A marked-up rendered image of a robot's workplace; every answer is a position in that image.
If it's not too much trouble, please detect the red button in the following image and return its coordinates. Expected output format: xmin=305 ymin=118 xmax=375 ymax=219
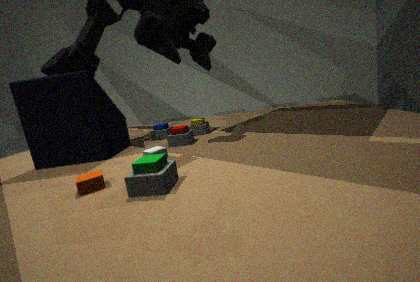
xmin=167 ymin=125 xmax=194 ymax=147

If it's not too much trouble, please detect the yellow button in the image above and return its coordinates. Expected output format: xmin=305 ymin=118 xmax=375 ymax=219
xmin=188 ymin=118 xmax=210 ymax=136

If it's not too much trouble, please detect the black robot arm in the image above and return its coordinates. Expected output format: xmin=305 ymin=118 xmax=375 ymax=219
xmin=40 ymin=0 xmax=210 ymax=78

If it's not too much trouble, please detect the green button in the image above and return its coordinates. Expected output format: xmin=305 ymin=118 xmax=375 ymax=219
xmin=124 ymin=153 xmax=178 ymax=197

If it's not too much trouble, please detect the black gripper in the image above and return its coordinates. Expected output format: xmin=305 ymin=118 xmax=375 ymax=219
xmin=133 ymin=7 xmax=216 ymax=71

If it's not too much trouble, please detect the blue button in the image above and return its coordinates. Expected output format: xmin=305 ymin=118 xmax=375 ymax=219
xmin=150 ymin=123 xmax=173 ymax=141

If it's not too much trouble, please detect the orange and brown block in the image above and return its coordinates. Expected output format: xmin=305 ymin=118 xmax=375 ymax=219
xmin=76 ymin=169 xmax=105 ymax=196

